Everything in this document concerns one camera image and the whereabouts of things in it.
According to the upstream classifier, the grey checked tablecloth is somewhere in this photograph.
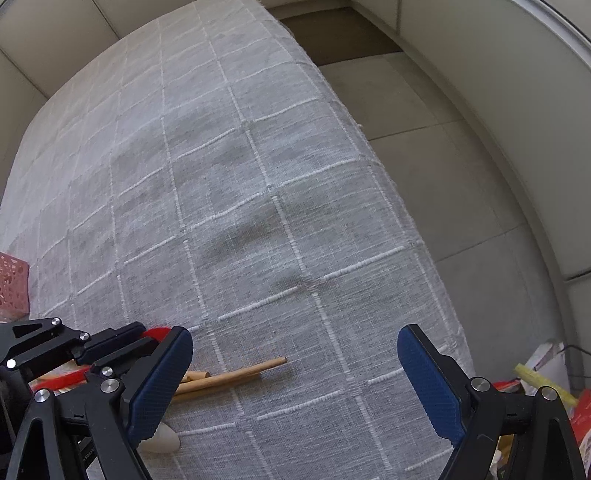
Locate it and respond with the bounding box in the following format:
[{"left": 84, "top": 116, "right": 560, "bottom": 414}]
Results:
[{"left": 0, "top": 0, "right": 476, "bottom": 480}]

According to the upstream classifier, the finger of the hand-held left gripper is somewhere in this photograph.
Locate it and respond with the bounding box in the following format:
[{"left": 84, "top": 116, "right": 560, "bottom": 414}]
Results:
[
  {"left": 91, "top": 338, "right": 162, "bottom": 384},
  {"left": 0, "top": 318, "right": 147, "bottom": 370}
]

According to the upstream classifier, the red plastic spoon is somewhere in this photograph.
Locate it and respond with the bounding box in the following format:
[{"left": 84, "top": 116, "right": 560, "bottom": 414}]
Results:
[{"left": 30, "top": 326, "right": 172, "bottom": 394}]

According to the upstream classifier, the brown floor mat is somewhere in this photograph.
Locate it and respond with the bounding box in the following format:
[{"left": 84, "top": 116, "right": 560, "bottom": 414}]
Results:
[{"left": 265, "top": 4, "right": 402, "bottom": 68}]

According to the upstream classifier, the pink perforated utensil holder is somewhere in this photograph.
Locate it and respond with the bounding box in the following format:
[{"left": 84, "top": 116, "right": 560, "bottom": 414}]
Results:
[{"left": 0, "top": 251, "right": 31, "bottom": 321}]

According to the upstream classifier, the group of wooden chopsticks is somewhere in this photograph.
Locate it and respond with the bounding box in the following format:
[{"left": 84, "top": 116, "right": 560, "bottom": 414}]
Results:
[{"left": 173, "top": 357, "right": 288, "bottom": 403}]

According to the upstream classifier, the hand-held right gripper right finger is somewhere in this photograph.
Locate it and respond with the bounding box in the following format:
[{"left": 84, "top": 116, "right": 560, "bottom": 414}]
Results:
[{"left": 397, "top": 324, "right": 587, "bottom": 480}]

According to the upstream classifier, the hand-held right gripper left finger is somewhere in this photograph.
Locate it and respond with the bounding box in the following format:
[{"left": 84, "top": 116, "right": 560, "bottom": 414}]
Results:
[{"left": 9, "top": 325, "right": 194, "bottom": 480}]

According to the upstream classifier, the white plastic spoon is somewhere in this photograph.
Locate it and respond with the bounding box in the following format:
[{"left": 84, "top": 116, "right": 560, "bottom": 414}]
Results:
[{"left": 139, "top": 421, "right": 181, "bottom": 455}]

